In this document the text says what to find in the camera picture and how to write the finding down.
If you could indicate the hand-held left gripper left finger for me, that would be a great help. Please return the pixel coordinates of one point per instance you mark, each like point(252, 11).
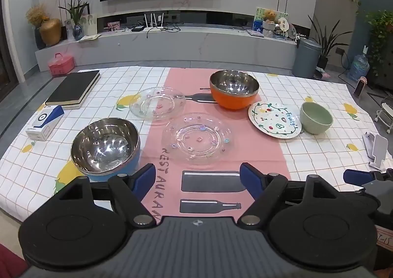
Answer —
point(144, 179)

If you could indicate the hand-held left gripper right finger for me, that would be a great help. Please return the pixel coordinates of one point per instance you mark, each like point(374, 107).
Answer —
point(250, 178)

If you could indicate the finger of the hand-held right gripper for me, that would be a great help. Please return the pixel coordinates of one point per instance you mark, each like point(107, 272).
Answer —
point(356, 177)

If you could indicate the blue steel bowl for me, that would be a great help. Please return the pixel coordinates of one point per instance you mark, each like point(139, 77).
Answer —
point(101, 146)

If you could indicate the white painted plate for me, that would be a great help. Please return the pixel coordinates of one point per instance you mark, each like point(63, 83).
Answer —
point(273, 121)

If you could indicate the clear glass bowl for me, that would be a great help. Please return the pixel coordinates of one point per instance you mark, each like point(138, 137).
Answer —
point(196, 139)
point(156, 104)

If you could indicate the green bowl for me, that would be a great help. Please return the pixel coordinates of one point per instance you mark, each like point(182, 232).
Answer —
point(316, 122)

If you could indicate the orange steel bowl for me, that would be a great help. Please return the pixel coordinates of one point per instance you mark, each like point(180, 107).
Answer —
point(230, 101)

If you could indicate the pink table runner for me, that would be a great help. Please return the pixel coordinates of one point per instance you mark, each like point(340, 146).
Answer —
point(251, 149)

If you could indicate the white phone stand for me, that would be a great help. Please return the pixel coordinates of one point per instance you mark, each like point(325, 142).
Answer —
point(380, 149)

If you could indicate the lemon print checked tablecloth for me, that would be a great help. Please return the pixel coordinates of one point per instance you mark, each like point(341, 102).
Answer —
point(322, 155)

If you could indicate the white rolling cart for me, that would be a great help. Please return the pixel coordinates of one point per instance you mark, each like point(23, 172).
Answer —
point(385, 112)

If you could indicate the pink device on stand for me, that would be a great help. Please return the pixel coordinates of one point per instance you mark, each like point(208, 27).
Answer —
point(360, 86)

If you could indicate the blue water jug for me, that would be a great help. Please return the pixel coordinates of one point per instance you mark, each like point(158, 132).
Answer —
point(359, 69)

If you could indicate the pink patterned cloth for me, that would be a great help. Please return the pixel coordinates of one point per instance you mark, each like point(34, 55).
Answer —
point(322, 74)

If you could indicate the white and blue box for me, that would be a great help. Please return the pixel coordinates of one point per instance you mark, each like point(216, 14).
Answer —
point(43, 124)

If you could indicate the black notebook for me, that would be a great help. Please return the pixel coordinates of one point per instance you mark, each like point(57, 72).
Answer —
point(72, 87)

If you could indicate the grey trash can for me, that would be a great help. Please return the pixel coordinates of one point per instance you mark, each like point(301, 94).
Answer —
point(307, 56)

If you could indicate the potted plant in black pot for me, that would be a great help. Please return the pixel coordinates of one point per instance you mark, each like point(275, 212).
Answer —
point(324, 47)

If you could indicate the grey stone television bench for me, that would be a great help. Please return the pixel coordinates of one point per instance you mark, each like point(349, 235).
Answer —
point(184, 47)

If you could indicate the pink basket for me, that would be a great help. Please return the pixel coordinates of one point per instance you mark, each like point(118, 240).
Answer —
point(61, 66)

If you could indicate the leafy green plant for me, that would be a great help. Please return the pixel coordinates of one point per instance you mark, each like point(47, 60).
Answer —
point(380, 35)

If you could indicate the black set-top box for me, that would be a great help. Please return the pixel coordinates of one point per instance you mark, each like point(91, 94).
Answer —
point(137, 29)

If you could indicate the white router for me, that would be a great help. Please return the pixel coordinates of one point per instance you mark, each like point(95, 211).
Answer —
point(153, 28)

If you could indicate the papers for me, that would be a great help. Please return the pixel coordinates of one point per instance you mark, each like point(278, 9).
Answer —
point(90, 37)

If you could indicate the pink photo card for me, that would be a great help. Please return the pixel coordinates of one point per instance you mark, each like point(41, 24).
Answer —
point(113, 26)

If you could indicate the red cloth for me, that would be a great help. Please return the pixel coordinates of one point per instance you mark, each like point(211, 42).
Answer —
point(10, 261)

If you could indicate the teddy bear bouquet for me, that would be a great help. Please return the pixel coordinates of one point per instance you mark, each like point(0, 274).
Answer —
point(270, 20)

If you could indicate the green plant in blue vase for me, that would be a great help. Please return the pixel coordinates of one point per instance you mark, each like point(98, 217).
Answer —
point(77, 32)

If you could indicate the white printed container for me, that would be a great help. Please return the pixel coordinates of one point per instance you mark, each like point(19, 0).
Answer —
point(89, 24)

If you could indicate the green picture card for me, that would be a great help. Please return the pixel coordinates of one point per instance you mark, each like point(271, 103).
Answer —
point(259, 13)

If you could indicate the gold vase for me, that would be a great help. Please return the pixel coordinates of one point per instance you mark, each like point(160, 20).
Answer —
point(50, 32)

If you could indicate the dark glass door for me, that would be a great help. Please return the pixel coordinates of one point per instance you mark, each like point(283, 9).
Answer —
point(7, 56)

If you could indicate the dried yellow flowers in vase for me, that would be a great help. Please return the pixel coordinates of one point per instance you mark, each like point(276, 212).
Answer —
point(36, 15)

